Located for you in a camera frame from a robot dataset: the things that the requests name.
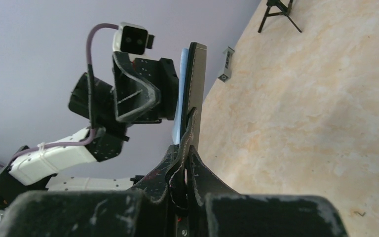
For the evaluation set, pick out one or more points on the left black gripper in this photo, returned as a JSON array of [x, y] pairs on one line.
[[144, 91]]

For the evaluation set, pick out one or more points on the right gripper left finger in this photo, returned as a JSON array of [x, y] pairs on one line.
[[144, 210]]

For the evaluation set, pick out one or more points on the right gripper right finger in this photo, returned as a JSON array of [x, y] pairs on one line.
[[217, 210]]

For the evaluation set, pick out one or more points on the black leather card holder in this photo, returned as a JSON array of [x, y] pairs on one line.
[[189, 124]]

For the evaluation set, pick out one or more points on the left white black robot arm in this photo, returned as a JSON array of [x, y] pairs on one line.
[[38, 169]]

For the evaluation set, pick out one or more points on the small grey tool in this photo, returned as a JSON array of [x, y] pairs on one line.
[[225, 72]]

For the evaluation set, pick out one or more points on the black tripod with grey tube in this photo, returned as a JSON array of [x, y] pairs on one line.
[[285, 10]]

